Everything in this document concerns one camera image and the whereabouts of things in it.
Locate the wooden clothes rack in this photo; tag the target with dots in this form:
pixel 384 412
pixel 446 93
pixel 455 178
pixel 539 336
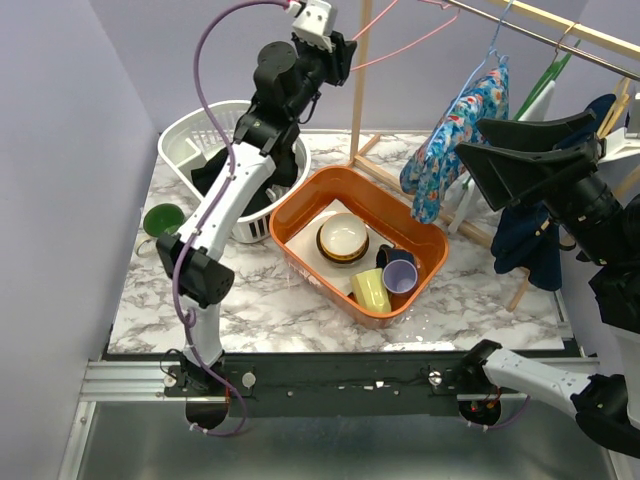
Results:
pixel 357 156

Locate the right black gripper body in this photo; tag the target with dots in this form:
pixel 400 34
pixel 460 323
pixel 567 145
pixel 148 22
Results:
pixel 583 206

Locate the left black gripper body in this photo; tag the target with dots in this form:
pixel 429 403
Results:
pixel 332 65

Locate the orange plastic tub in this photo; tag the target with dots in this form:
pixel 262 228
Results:
pixel 380 210

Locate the pink wire hanger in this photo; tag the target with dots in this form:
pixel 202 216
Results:
pixel 363 64

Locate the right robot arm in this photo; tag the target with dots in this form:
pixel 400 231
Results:
pixel 606 408

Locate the blue floral garment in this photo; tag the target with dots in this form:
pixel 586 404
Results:
pixel 435 166

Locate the white and gold bowl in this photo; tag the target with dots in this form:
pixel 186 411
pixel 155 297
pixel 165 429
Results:
pixel 343 239

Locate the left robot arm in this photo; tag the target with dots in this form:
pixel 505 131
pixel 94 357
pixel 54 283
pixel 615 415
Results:
pixel 288 78

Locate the purple cup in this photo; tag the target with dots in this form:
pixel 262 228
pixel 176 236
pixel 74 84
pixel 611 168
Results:
pixel 400 277

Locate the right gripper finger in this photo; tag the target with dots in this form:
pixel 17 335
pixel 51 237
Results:
pixel 489 167
pixel 547 135

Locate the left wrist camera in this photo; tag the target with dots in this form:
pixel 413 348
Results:
pixel 313 22

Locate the white garment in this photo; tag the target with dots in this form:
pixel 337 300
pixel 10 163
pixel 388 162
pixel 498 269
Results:
pixel 467 197

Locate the green ceramic mug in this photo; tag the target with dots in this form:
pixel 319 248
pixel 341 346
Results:
pixel 162 218

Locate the yellow cup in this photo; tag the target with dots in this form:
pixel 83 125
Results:
pixel 370 292

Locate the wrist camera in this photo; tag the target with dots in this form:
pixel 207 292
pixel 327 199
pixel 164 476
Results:
pixel 313 22
pixel 624 142

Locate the black mounting base bar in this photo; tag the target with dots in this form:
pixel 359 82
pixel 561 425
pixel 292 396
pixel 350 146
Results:
pixel 333 384

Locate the blue wire hanger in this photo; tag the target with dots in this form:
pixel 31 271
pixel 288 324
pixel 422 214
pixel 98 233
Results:
pixel 492 51

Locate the green hanger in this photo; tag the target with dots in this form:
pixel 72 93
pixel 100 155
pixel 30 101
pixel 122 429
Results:
pixel 549 76

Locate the black skirt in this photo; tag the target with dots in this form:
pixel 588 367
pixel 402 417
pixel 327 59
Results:
pixel 210 172

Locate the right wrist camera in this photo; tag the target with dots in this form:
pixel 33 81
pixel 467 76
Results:
pixel 624 142

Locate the wooden hanger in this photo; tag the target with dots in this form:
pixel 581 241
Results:
pixel 617 108

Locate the white laundry basket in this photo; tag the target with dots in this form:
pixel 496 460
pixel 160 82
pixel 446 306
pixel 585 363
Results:
pixel 192 140

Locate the navy blue garment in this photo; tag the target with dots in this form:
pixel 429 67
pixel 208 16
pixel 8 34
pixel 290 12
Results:
pixel 525 236

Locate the dark blue cup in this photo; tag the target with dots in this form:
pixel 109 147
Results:
pixel 387 253

